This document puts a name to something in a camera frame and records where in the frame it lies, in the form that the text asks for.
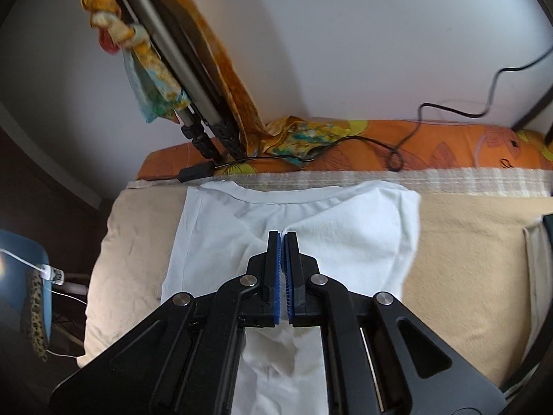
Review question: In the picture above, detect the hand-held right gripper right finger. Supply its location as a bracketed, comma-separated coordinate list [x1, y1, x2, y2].
[283, 232, 507, 415]

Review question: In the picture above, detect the orange patterned scarf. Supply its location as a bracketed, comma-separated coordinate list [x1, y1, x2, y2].
[153, 0, 271, 156]

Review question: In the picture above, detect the black power adapter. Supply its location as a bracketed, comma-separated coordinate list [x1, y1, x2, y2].
[178, 164, 215, 182]

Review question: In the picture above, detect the orange patterned pillow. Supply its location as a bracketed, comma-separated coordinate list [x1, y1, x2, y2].
[137, 117, 553, 181]

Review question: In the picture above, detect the white charger cable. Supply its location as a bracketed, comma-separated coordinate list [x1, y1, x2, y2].
[0, 248, 89, 359]

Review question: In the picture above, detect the white t-shirt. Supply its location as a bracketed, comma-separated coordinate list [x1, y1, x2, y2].
[161, 180, 422, 415]

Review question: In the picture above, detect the black tripod stand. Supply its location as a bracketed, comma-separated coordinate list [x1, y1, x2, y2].
[108, 0, 247, 162]

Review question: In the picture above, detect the plaid woven blanket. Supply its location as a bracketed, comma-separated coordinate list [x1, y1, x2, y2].
[125, 168, 553, 200]

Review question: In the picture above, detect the beige blanket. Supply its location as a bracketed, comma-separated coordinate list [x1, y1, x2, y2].
[77, 188, 546, 392]

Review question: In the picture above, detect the leopard print cloth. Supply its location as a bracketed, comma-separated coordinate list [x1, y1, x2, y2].
[25, 274, 50, 363]

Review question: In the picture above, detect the blue chair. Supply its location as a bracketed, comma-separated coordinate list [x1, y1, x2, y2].
[0, 218, 55, 340]

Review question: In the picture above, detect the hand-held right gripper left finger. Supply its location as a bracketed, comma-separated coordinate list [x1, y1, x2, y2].
[50, 230, 283, 415]

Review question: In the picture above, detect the black cable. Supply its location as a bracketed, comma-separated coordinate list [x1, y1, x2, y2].
[214, 47, 553, 174]

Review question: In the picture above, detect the colourful knotted cloth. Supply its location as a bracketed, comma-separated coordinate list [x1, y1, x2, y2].
[78, 0, 193, 124]

